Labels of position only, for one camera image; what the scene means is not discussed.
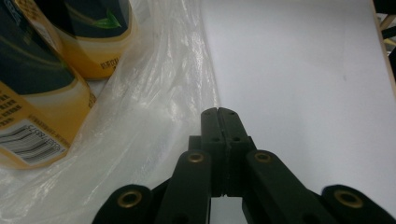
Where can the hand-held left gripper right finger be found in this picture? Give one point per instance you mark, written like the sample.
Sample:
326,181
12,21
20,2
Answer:
236,146

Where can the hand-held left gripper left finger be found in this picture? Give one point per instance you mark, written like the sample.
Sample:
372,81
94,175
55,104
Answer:
214,146

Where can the clear plastic bag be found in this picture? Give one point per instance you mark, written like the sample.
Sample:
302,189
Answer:
134,118

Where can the yellow and dark drink carton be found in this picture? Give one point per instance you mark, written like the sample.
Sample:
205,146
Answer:
93,40
37,93

